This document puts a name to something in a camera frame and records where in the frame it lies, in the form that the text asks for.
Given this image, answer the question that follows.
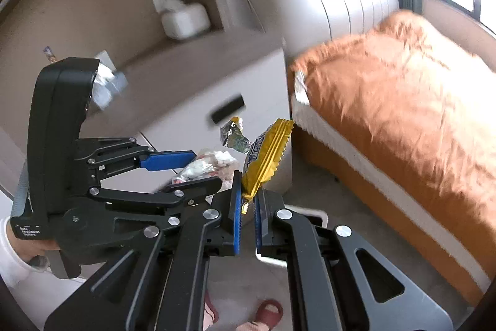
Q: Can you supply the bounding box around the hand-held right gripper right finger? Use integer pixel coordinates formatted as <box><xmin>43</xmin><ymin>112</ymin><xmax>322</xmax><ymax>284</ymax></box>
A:
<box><xmin>254</xmin><ymin>190</ymin><xmax>454</xmax><ymax>331</ymax></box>

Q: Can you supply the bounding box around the bed with orange blanket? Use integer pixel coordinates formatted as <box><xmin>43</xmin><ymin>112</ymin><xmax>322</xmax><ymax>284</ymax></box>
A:
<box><xmin>289</xmin><ymin>9</ymin><xmax>496</xmax><ymax>227</ymax></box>

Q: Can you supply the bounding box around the clear plastic bag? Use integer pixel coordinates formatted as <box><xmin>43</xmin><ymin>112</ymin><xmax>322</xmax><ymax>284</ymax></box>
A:
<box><xmin>92</xmin><ymin>73</ymin><xmax>129</xmax><ymax>110</ymax></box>

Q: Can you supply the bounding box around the yellow snack packet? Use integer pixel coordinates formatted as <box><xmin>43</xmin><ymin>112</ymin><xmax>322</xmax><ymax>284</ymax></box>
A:
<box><xmin>241</xmin><ymin>119</ymin><xmax>294</xmax><ymax>215</ymax></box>

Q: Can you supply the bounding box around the red slipper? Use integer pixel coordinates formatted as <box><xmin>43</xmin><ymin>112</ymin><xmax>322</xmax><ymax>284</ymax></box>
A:
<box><xmin>256</xmin><ymin>299</ymin><xmax>283</xmax><ymax>328</ymax></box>
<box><xmin>203</xmin><ymin>291</ymin><xmax>220</xmax><ymax>324</ymax></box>

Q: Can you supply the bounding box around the silver foil wrapper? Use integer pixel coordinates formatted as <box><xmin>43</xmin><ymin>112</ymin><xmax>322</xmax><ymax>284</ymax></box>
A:
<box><xmin>219</xmin><ymin>116</ymin><xmax>252</xmax><ymax>154</ymax></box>

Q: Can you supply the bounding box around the white tissue box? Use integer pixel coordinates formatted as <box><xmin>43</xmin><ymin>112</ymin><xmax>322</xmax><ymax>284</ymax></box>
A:
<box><xmin>161</xmin><ymin>2</ymin><xmax>211</xmax><ymax>41</ymax></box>

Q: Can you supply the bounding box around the white drawer cabinet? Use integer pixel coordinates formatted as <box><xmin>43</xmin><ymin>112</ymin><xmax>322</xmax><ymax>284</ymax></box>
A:
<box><xmin>137</xmin><ymin>44</ymin><xmax>292</xmax><ymax>194</ymax></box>

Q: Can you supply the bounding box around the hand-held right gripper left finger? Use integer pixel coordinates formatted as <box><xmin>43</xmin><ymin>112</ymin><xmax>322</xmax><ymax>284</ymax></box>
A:
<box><xmin>44</xmin><ymin>171</ymin><xmax>243</xmax><ymax>331</ymax></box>

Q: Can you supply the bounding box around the person's left forearm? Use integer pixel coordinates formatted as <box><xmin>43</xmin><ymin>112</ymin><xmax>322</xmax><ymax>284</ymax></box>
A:
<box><xmin>0</xmin><ymin>217</ymin><xmax>90</xmax><ymax>316</ymax></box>

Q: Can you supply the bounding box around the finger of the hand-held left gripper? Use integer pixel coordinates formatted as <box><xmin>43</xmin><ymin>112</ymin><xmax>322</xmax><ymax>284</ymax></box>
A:
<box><xmin>89</xmin><ymin>177</ymin><xmax>222</xmax><ymax>211</ymax></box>
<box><xmin>73</xmin><ymin>137</ymin><xmax>196</xmax><ymax>180</ymax></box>

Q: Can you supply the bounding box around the red white plastic wrapper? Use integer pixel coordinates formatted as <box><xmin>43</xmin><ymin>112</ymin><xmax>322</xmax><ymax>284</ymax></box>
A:
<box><xmin>170</xmin><ymin>148</ymin><xmax>238</xmax><ymax>184</ymax></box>

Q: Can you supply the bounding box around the bed with orange cover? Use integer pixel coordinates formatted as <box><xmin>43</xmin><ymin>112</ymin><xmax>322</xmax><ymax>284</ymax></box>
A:
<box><xmin>290</xmin><ymin>69</ymin><xmax>493</xmax><ymax>295</ymax></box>

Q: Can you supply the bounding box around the orange bed base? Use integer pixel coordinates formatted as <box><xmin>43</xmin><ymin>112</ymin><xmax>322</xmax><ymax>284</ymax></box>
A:
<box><xmin>296</xmin><ymin>135</ymin><xmax>485</xmax><ymax>307</ymax></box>

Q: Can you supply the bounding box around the person's left hand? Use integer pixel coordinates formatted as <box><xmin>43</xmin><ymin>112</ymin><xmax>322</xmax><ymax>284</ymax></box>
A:
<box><xmin>17</xmin><ymin>238</ymin><xmax>61</xmax><ymax>266</ymax></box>

